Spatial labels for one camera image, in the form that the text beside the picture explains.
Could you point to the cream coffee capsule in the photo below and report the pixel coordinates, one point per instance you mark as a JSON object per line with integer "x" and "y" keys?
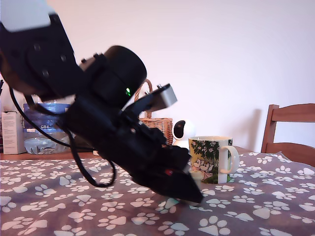
{"x": 195, "y": 175}

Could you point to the printed coffee mug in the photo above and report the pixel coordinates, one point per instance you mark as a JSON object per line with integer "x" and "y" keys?
{"x": 214, "y": 152}

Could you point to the grey paw print tablecloth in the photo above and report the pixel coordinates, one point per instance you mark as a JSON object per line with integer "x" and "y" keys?
{"x": 258, "y": 196}

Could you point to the wooden chair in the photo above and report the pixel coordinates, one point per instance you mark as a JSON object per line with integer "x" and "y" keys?
{"x": 290, "y": 115}

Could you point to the white cardboard box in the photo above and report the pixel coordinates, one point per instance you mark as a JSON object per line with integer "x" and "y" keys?
{"x": 12, "y": 132}

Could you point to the small white round camera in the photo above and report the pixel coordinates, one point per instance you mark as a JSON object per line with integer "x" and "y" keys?
{"x": 189, "y": 127}

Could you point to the grey camera box with bracket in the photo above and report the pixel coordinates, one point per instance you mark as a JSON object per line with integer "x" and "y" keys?
{"x": 165, "y": 98}

